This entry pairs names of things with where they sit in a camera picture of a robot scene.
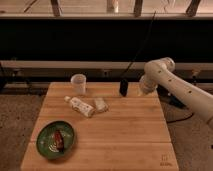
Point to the white gripper tip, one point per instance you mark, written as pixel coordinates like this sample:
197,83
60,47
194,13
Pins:
144,90

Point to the black eraser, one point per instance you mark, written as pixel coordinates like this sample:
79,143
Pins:
123,87

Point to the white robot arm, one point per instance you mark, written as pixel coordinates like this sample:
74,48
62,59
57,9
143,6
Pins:
160,72

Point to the small wrapped white packet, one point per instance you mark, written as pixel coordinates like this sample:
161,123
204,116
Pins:
100,105

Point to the white plastic bottle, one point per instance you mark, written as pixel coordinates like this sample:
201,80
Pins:
80,106

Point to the clear plastic cup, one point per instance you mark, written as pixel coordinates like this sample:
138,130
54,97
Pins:
79,83

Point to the red object in bowl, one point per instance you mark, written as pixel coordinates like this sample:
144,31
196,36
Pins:
59,139

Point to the green bowl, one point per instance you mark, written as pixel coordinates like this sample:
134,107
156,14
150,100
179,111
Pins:
46,145

